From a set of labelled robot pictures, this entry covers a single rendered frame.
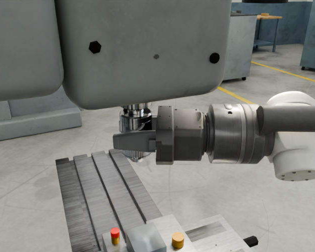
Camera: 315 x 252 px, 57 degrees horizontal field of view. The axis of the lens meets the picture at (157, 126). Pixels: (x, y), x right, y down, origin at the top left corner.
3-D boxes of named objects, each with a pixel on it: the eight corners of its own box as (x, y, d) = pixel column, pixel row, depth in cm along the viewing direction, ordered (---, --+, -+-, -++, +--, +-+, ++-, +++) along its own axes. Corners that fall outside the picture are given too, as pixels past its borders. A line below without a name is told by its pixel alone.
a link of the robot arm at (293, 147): (229, 119, 49) (298, 119, 48) (234, 182, 44) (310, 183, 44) (245, 82, 39) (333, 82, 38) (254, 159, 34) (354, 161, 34)
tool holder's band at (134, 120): (133, 109, 46) (133, 103, 45) (158, 116, 43) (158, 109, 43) (113, 119, 42) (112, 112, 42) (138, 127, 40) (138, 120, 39)
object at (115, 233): (118, 236, 54) (118, 226, 53) (121, 242, 52) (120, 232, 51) (110, 239, 53) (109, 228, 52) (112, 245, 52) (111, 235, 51)
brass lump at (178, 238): (180, 237, 53) (181, 230, 53) (186, 246, 52) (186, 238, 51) (169, 241, 53) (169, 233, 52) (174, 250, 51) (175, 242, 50)
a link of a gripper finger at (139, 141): (113, 129, 41) (157, 130, 41) (114, 149, 42) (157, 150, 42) (110, 134, 40) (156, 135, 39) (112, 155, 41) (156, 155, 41)
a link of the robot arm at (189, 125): (158, 90, 47) (232, 91, 47) (159, 143, 51) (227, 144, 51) (155, 122, 36) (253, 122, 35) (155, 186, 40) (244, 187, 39)
